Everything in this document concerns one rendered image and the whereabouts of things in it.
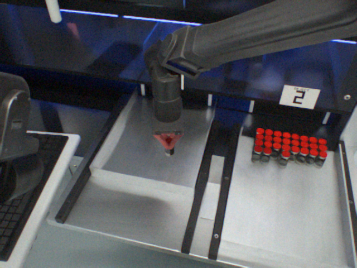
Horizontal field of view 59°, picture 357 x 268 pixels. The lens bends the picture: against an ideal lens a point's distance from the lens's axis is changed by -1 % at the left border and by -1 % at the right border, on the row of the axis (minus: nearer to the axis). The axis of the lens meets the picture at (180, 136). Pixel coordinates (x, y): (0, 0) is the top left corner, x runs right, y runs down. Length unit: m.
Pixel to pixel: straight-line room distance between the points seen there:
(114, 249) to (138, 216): 0.97
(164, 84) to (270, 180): 0.38
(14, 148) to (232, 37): 0.32
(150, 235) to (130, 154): 0.24
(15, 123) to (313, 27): 0.31
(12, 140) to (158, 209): 0.50
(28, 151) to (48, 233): 1.48
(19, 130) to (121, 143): 0.61
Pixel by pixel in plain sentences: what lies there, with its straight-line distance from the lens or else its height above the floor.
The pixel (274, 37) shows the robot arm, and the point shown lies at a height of 1.32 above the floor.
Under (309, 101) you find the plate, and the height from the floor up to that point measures 1.01.
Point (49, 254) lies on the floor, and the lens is 1.78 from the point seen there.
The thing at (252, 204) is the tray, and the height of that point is 0.88.
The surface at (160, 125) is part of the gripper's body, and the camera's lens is 0.65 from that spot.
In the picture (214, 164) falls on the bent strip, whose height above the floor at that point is 0.92.
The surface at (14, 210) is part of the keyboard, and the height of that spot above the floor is 0.83.
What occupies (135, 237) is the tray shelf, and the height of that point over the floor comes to 0.88.
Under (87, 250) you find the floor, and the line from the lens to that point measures 1.73.
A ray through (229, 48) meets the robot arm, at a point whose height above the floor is 1.28.
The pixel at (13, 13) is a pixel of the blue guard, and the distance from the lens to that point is 0.99.
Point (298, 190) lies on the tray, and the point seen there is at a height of 0.88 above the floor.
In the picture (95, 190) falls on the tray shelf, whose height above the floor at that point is 0.88.
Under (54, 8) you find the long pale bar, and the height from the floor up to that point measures 1.22.
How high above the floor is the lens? 1.51
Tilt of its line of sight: 45 degrees down
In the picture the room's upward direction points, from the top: straight up
